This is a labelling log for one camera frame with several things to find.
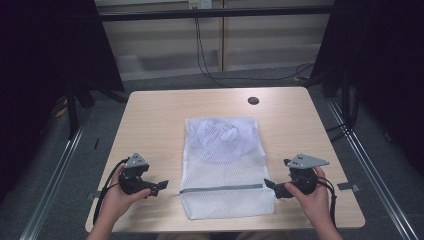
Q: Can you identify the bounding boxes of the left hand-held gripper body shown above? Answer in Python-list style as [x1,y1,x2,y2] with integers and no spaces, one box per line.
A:
[118,152,159,196]

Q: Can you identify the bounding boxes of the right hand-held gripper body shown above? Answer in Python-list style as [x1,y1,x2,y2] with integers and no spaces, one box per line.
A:
[283,153,330,196]

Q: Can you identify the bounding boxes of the white mesh laundry bag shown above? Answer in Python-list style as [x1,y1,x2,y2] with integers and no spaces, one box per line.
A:
[173,116,277,221]

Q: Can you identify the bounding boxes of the person's left hand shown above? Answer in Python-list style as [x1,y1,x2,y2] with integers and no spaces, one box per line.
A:
[99,173,152,228]

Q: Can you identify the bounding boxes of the person's right hand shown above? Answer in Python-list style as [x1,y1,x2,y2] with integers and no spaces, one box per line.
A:
[283,166,335,232]

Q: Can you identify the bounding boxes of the white crumpled garment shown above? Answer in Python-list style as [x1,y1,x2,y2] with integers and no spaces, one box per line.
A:
[194,117,260,162]

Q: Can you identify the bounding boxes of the yellow floor object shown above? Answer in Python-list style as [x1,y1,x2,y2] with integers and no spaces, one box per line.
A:
[52,95,70,119]

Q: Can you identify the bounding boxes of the black curtain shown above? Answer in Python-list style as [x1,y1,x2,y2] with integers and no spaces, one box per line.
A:
[0,0,126,204]
[309,0,424,176]

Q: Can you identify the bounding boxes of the black horizontal bar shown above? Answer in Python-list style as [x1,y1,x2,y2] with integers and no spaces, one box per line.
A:
[99,5,335,23]

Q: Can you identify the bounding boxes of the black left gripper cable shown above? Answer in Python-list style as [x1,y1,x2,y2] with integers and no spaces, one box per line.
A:
[92,157,130,225]

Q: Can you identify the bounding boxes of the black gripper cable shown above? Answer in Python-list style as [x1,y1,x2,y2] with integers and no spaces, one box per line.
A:
[92,157,130,225]
[316,175,338,230]

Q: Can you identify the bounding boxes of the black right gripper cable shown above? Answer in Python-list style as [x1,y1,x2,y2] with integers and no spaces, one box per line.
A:
[316,175,338,230]

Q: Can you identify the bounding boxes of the black floor cables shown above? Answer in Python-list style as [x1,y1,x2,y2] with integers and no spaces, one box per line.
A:
[325,96,360,143]

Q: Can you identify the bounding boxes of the aluminium floor rail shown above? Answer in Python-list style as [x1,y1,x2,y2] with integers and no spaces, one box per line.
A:
[19,121,87,240]
[325,97,420,240]

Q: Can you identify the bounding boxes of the black wall cable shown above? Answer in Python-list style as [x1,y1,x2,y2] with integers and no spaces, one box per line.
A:
[196,17,316,83]
[194,17,232,89]

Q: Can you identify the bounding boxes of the white wall outlet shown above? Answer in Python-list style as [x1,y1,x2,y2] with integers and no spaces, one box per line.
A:
[188,0,214,10]

